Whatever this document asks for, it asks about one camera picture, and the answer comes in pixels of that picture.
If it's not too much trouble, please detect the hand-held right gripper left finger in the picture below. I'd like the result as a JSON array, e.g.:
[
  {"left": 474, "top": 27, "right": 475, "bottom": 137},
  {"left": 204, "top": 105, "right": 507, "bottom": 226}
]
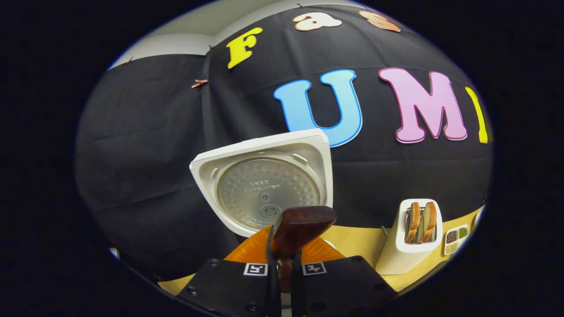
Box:
[{"left": 176, "top": 225, "right": 282, "bottom": 317}]

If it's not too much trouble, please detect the white rice cooker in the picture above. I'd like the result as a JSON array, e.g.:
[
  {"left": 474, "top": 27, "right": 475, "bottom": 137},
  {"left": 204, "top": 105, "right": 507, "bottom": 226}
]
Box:
[{"left": 189, "top": 129, "right": 334, "bottom": 247}]

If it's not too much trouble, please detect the toasted bread slice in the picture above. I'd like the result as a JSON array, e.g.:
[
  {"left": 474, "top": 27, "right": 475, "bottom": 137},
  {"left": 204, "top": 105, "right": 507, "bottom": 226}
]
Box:
[
  {"left": 422, "top": 202, "right": 438, "bottom": 243},
  {"left": 405, "top": 202, "right": 421, "bottom": 244}
]

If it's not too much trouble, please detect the black backdrop cloth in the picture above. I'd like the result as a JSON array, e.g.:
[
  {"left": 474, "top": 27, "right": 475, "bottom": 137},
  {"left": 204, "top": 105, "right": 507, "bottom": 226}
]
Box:
[{"left": 75, "top": 4, "right": 493, "bottom": 282}]

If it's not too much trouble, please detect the white toaster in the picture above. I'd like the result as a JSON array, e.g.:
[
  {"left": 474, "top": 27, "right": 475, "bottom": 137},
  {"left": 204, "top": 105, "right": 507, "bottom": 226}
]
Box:
[{"left": 375, "top": 198, "right": 444, "bottom": 276}]

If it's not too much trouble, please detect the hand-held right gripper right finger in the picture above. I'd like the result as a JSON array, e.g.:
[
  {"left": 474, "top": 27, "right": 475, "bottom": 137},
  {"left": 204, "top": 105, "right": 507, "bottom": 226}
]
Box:
[{"left": 291, "top": 236, "right": 397, "bottom": 317}]

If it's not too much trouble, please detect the white divided bean dish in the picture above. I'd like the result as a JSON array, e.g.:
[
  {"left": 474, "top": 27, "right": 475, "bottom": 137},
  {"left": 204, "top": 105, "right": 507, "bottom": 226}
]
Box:
[{"left": 444, "top": 225, "right": 470, "bottom": 256}]

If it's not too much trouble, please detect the brown wooden spoon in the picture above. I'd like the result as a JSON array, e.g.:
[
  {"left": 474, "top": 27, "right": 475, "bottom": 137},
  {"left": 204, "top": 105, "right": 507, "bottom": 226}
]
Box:
[{"left": 270, "top": 206, "right": 338, "bottom": 293}]

